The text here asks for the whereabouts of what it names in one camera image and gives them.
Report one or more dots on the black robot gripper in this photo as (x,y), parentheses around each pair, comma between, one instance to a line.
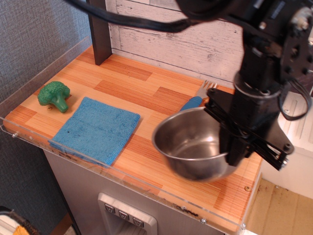
(249,124)

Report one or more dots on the stainless steel pot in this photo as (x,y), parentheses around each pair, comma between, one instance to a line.
(190,144)

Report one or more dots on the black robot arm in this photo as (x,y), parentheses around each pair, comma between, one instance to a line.
(276,53)

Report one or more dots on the yellow object at corner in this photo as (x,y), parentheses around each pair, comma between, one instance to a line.
(20,230)

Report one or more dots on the white toy sink unit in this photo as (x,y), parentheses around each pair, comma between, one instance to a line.
(297,175)

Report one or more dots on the blue folded cloth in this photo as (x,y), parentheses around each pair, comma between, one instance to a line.
(96,130)

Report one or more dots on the grey cabinet with dispenser panel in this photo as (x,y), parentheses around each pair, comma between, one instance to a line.
(106,201)

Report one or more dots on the green toy broccoli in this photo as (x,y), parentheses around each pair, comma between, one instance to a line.
(54,93)

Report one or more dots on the clear acrylic table guard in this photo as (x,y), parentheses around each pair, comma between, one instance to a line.
(154,94)

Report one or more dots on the blue handled metal fork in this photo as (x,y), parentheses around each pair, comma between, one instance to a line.
(201,94)

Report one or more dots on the dark vertical post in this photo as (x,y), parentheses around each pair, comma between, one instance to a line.
(101,41)

